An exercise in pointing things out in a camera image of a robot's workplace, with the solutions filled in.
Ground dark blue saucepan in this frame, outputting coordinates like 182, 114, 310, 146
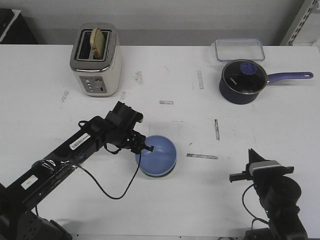
219, 71, 314, 105

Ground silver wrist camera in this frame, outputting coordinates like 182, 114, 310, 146
249, 160, 282, 175

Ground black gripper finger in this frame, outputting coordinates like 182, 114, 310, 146
251, 149, 267, 164
248, 148, 257, 166
140, 143, 155, 152
131, 146, 142, 154

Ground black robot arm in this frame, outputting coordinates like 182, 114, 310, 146
229, 148, 308, 240
0, 101, 153, 240

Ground cream and chrome toaster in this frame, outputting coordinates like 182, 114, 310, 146
69, 22, 122, 97

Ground clear plastic food container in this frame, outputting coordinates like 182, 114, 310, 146
211, 38, 265, 62

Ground slice of toast bread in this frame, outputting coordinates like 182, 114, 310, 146
89, 28, 106, 60

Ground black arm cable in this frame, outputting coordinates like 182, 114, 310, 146
77, 147, 143, 200
241, 184, 270, 240

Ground blue bowl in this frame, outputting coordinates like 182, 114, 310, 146
135, 135, 178, 178

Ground green bowl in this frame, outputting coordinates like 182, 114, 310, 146
143, 164, 176, 179

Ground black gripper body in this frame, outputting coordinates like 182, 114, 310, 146
104, 101, 146, 150
229, 164, 294, 193

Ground grey metal shelf upright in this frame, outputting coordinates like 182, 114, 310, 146
279, 0, 320, 47

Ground glass pot lid blue knob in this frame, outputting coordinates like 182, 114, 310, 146
222, 59, 268, 95

